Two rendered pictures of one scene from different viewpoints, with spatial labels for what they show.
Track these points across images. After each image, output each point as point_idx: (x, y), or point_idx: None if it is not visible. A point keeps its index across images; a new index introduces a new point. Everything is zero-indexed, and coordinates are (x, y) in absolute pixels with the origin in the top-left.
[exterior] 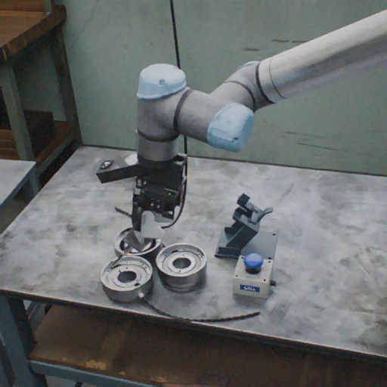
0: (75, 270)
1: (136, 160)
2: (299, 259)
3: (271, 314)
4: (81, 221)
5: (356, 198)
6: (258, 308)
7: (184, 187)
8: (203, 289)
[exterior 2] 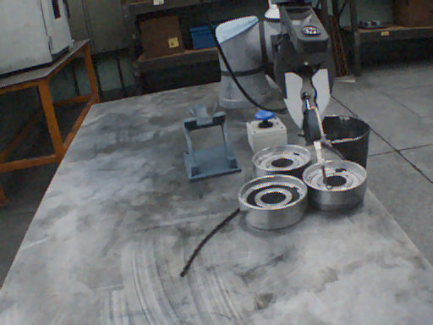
0: (349, 243)
1: (304, 8)
2: (216, 139)
3: (293, 132)
4: (236, 300)
5: (109, 141)
6: (293, 136)
7: (273, 48)
8: None
